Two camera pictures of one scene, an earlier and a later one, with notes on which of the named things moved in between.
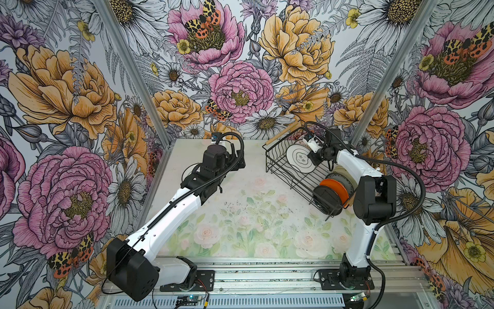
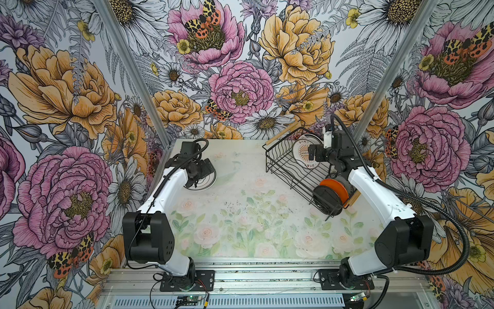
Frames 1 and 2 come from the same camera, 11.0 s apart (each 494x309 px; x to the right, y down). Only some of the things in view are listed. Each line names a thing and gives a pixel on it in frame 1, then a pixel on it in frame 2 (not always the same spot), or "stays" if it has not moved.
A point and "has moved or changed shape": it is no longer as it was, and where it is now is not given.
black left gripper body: [231, 164] → [202, 170]
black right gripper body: [320, 156] stays
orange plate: [338, 188] stays
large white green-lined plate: [297, 156] has moved or changed shape
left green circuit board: [192, 298] stays
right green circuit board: [357, 297] stays
